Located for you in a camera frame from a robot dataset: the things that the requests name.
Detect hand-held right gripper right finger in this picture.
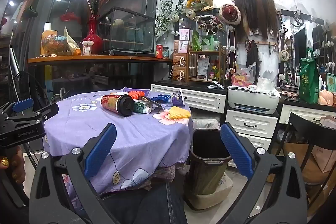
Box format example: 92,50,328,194
218,123,307,224

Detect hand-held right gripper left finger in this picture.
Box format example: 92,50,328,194
29,123,120,224

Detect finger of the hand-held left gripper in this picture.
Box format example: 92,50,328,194
6,103,59,125
0,98,34,119

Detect dark brown trash bin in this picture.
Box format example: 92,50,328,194
184,128,233,195

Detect red paper cup black lid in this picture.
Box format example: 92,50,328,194
101,94,135,117

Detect green white small bottle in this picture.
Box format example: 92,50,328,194
133,101,152,114

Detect orange foam net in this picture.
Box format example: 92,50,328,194
128,91,145,100

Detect yellow foam net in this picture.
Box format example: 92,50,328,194
168,106,192,120

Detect purple white packet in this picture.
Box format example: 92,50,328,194
171,91,186,108

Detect blue snack packet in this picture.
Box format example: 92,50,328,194
150,95,172,108

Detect person's left hand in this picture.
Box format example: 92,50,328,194
0,147,26,186

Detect white drawer cabinet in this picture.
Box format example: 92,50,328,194
226,109,279,161

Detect purple floral tablecloth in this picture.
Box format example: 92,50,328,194
43,90,193,203

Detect white plastic bag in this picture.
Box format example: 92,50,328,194
193,118,221,131

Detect white printer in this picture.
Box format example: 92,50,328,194
227,86,281,115

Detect black phone stand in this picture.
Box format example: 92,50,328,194
9,5,37,109

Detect gold lotus bowl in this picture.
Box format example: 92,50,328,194
42,35,68,56

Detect kraft snack bag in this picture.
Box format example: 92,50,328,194
64,27,81,56

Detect long white desk drawer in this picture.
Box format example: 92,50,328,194
151,84,227,114

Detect person's leg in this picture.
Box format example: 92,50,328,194
101,183,188,224

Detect plastic drink cup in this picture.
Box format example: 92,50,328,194
82,40,94,56

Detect white tissue roll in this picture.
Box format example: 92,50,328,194
257,76,276,93

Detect plastic bag with red items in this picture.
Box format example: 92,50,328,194
231,62,257,87

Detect orange box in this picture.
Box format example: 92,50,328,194
41,30,58,56

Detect wooden counter shelf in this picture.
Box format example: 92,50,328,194
28,55,174,65

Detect short white desk drawer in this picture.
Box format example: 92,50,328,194
279,104,336,125

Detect wooden shelf rack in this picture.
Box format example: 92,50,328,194
188,46,227,84

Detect black metal chair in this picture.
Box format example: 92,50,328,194
278,112,336,214

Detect stack of makeup palettes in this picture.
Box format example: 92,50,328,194
279,82,300,98

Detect red vase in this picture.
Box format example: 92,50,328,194
83,17,103,55

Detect dark hanging wig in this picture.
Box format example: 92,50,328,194
245,40,259,83

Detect pink paper bag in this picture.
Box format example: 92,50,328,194
311,116,336,185

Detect brown coffee box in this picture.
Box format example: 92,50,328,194
172,53,189,68
172,67,189,83

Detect red hanging ornament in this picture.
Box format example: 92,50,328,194
60,11,80,22

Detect green tote bag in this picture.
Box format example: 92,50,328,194
299,48,320,104

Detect pink doll head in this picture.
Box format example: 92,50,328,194
318,89,334,106

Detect glass display case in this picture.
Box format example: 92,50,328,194
98,6,156,54

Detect red berry branches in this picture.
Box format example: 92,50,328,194
84,0,112,20

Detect large pink box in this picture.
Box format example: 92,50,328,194
174,40,190,54

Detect vanity mirror with bulbs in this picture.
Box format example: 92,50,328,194
172,7,234,80
276,9,336,88

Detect ornate headdress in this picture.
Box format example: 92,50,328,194
197,15,223,35

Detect red round fur-trimmed hat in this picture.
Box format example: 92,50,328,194
219,4,242,25

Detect row of hair extensions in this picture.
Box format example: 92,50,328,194
234,0,279,42

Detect green bamboo plant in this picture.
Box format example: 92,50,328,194
155,0,192,38

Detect green picture frame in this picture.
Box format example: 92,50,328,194
326,73,336,94

